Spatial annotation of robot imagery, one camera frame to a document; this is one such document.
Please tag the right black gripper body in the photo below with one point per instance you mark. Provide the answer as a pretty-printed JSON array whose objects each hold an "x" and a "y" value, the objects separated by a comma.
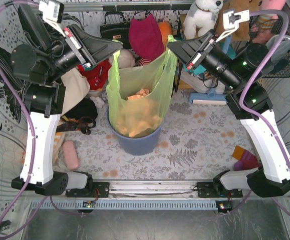
[{"x": 200, "y": 52}]

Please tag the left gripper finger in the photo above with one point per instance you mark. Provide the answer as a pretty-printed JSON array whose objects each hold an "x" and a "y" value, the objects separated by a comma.
[
  {"x": 86, "y": 65},
  {"x": 94, "y": 49}
]

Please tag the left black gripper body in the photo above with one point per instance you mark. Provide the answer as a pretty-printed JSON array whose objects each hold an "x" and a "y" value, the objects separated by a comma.
[{"x": 82, "y": 50}]

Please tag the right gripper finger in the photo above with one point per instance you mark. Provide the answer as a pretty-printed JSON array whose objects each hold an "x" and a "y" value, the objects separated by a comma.
[
  {"x": 186, "y": 50},
  {"x": 194, "y": 62}
]

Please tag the green plastic trash bag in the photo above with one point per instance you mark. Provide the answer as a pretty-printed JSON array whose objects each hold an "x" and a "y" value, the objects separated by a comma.
[{"x": 157, "y": 77}]

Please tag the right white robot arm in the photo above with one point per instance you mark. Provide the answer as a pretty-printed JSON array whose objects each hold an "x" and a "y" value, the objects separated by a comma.
[{"x": 250, "y": 104}]

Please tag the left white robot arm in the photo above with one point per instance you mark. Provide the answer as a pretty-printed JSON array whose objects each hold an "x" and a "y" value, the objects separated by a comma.
[{"x": 44, "y": 100}]

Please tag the cream canvas tote bag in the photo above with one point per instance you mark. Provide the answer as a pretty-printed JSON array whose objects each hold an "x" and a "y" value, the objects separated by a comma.
[{"x": 77, "y": 88}]

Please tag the magenta cloth bag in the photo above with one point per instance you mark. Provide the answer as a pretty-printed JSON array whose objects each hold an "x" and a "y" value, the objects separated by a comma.
[{"x": 145, "y": 38}]

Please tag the dark brown leather bag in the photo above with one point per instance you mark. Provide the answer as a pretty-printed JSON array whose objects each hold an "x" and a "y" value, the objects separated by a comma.
[{"x": 84, "y": 125}]

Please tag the blue grey trash bin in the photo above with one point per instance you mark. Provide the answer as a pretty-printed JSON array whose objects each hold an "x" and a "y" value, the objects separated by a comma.
[{"x": 137, "y": 146}]

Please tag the red garment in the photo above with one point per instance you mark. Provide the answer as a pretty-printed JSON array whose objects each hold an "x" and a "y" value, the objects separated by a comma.
[{"x": 97, "y": 76}]

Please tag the teal folded cloth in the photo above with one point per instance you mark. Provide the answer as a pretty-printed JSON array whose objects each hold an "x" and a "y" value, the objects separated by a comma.
[{"x": 199, "y": 71}]

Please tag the black leather handbag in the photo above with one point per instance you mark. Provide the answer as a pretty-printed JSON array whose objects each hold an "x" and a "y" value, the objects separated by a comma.
[{"x": 116, "y": 31}]

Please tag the white plush lamb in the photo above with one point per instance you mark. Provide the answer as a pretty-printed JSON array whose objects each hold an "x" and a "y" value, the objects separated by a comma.
[{"x": 125, "y": 59}]

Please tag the white plush dog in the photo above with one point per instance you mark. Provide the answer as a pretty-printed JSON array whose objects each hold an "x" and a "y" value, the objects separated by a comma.
[{"x": 201, "y": 17}]

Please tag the brown teddy bear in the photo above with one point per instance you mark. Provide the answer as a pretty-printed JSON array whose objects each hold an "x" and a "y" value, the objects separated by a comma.
[{"x": 242, "y": 34}]

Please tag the pink white plush pig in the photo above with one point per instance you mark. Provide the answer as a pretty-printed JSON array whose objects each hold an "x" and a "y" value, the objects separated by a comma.
[{"x": 144, "y": 61}]

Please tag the crumpled brown printed paper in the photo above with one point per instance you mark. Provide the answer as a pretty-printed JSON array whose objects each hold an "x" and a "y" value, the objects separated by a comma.
[{"x": 139, "y": 117}]

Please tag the orange white checked towel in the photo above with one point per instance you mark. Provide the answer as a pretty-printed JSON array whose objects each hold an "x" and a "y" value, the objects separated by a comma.
[{"x": 58, "y": 141}]

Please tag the pink plush cylinder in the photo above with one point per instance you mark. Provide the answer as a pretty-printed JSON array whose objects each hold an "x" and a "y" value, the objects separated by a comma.
[{"x": 70, "y": 155}]

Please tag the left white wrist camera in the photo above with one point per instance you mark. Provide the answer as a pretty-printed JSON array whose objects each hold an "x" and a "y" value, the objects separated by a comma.
[{"x": 52, "y": 14}]

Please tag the black wire basket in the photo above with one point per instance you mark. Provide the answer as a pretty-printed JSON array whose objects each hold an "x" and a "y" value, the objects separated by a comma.
[{"x": 265, "y": 33}]

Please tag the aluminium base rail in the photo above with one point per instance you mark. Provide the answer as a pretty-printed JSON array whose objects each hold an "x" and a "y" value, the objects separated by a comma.
[{"x": 147, "y": 195}]

